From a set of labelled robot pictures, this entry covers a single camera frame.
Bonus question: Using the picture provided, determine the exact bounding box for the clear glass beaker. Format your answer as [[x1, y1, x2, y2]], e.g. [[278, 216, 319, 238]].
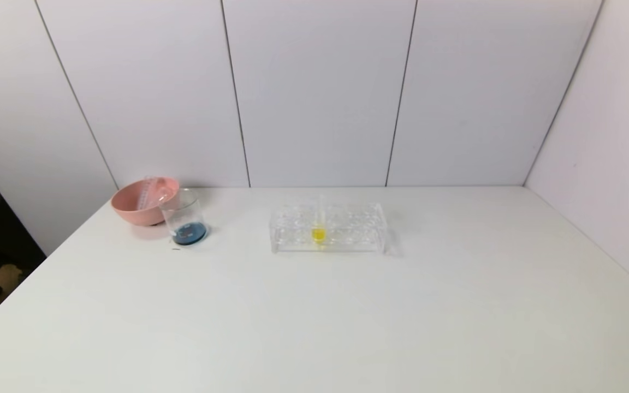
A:
[[157, 187, 209, 246]]

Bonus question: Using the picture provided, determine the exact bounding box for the pink plastic bowl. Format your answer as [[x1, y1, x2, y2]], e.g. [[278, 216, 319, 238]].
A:
[[110, 176, 180, 227]]

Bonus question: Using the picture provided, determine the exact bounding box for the test tube with red pigment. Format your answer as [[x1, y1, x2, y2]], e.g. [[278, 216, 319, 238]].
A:
[[155, 184, 179, 207]]

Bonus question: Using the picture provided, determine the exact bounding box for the test tube with blue pigment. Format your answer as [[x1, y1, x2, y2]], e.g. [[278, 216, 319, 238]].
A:
[[138, 175, 163, 211]]

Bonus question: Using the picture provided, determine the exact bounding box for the clear acrylic test tube rack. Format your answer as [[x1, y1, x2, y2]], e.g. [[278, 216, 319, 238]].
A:
[[269, 201, 389, 255]]

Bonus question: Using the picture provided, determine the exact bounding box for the test tube with yellow pigment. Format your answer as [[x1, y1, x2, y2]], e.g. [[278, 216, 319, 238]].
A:
[[312, 195, 328, 247]]

